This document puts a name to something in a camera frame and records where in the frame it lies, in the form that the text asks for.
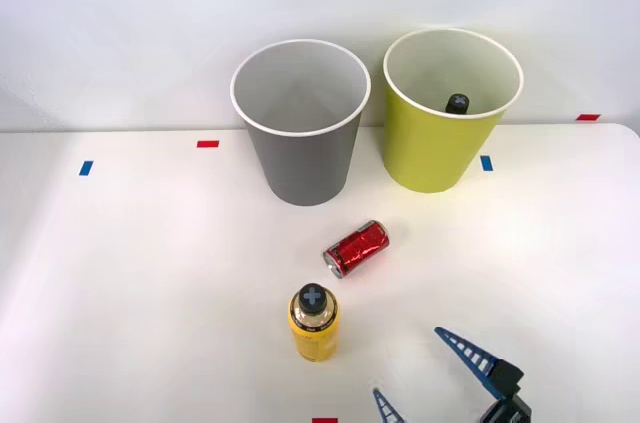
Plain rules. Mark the small bottle with black cap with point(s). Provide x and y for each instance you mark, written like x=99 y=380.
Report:
x=457 y=104

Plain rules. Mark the yellow-green plastic waste bin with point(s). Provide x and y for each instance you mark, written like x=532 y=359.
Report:
x=430 y=153

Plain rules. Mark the red drink can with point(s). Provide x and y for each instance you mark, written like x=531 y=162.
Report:
x=359 y=247

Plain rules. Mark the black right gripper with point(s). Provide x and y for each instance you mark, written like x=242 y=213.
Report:
x=507 y=413

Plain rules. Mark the grey plastic waste bin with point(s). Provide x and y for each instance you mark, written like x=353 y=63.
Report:
x=305 y=168

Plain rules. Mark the yellow bottle with black cap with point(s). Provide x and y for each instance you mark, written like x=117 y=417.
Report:
x=315 y=333

